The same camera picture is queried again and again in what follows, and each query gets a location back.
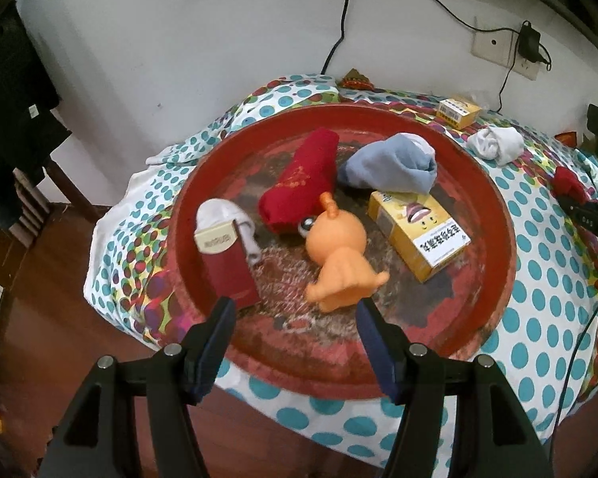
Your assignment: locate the yellow cartoon print box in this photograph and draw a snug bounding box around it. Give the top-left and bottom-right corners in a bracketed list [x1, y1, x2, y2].
[368, 190, 468, 284]

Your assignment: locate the polka dot tablecloth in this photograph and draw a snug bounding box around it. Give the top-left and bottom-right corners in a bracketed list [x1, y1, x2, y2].
[82, 74, 598, 459]

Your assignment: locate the red embroidered sock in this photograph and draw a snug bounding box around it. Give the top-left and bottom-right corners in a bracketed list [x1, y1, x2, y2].
[258, 128, 340, 236]
[552, 166, 589, 206]

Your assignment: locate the fuzzy white sock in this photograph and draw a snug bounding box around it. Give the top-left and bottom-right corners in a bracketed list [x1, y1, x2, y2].
[196, 198, 262, 266]

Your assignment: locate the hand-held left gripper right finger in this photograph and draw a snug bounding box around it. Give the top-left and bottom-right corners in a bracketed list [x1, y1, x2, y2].
[355, 299, 559, 478]

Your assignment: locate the red round tray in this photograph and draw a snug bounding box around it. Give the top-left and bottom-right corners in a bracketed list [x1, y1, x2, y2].
[167, 104, 518, 400]

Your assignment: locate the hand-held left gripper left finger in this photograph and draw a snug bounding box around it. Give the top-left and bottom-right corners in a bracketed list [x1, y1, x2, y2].
[37, 296, 237, 478]

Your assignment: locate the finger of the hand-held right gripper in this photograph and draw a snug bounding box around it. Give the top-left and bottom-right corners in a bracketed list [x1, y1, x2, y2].
[557, 194, 598, 246]

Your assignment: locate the orange plush toy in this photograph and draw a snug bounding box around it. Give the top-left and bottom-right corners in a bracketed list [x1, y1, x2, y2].
[296, 192, 390, 315]

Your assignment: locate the black adapter cable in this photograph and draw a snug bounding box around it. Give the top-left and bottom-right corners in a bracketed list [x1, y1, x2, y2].
[498, 62, 521, 110]

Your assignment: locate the dark hanging clothing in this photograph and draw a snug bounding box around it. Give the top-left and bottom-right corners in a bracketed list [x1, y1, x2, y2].
[0, 0, 73, 225]

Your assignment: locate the black power adapter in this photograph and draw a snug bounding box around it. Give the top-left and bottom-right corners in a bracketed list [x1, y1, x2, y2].
[517, 21, 541, 63]

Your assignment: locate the thin black cable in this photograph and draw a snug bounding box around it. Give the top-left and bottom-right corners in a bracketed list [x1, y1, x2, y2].
[321, 0, 364, 75]

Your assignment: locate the wooden chair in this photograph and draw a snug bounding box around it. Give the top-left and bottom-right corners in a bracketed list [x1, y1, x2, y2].
[12, 154, 105, 240]

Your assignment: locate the beige wall socket plate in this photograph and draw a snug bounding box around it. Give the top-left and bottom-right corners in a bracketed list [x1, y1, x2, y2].
[471, 22, 541, 82]

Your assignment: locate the light blue sock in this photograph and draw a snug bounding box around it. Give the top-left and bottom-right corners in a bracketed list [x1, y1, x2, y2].
[336, 133, 438, 195]

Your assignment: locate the crumpled white sock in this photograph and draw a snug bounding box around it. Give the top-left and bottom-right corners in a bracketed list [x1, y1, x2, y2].
[466, 127, 525, 166]

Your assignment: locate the dark red box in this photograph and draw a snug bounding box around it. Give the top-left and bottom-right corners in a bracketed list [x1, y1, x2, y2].
[194, 219, 261, 310]

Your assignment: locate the black cable with plug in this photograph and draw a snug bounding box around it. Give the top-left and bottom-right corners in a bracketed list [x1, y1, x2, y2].
[403, 0, 553, 71]

